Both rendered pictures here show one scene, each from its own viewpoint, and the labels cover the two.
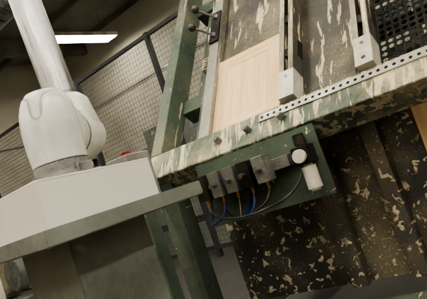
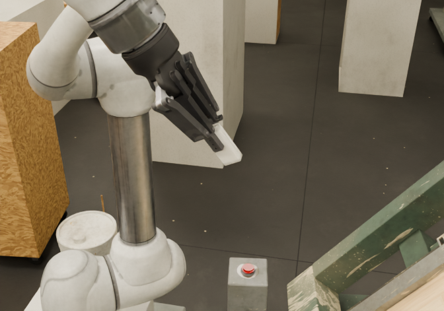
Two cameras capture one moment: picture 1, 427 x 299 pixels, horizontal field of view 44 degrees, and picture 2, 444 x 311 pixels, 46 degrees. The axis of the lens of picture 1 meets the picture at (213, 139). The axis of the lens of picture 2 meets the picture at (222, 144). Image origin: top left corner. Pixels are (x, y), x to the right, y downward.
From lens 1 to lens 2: 1.99 m
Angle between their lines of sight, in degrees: 67
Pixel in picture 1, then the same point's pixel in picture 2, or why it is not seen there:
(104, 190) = not seen: outside the picture
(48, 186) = not seen: outside the picture
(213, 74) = (419, 276)
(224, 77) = (423, 299)
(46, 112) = (44, 299)
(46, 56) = (118, 200)
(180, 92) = (420, 214)
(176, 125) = (372, 253)
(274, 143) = not seen: outside the picture
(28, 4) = (113, 137)
